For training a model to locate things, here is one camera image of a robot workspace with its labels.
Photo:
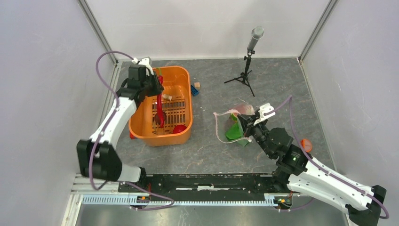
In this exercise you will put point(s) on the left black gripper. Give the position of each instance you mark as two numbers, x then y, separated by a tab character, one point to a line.
158	88

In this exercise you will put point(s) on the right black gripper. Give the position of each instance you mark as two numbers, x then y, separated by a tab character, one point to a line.
247	122

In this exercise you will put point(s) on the red toy chili pepper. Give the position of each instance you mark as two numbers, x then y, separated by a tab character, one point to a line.
159	97

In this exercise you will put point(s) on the green toy bok choy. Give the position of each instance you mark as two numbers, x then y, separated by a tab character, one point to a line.
233	132

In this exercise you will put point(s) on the clear polka dot zip bag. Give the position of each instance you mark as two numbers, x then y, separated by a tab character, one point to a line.
221	119

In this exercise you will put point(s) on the orange plastic basket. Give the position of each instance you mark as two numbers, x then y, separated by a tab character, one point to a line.
176	105

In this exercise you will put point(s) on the red toy tomato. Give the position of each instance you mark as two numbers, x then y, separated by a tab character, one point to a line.
179	129

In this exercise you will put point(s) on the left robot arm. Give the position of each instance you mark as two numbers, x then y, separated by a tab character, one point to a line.
97	156

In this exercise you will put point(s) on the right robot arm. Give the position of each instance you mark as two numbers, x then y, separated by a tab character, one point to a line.
299	172

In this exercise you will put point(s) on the dark purple toy plum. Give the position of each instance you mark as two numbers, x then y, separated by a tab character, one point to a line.
159	119

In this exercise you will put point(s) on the black tripod stand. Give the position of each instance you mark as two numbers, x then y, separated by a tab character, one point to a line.
243	78

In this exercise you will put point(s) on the blue toy brick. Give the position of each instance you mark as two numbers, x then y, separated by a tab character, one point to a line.
194	91

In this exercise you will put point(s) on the blue red toy block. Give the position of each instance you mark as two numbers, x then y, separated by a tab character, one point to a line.
132	135

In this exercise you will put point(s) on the silver microphone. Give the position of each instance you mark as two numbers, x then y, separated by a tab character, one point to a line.
256	34

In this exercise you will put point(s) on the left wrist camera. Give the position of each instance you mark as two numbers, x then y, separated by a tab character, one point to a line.
147	62

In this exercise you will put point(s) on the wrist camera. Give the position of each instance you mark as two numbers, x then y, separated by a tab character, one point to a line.
265	112
147	62

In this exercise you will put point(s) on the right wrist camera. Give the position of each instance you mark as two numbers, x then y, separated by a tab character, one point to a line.
265	112

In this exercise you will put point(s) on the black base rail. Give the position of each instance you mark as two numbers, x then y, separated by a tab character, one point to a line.
213	187

